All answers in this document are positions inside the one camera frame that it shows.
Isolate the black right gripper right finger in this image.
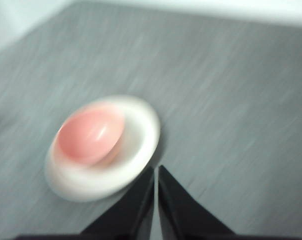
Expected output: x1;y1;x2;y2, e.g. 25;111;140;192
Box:
157;165;237;240

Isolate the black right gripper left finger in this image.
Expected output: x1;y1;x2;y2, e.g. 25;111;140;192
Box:
78;165;156;240

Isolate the red ribbed bowl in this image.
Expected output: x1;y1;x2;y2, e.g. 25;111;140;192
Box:
57;108;126;167

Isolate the white round plate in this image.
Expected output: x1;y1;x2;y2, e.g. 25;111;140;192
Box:
43;94;162;203

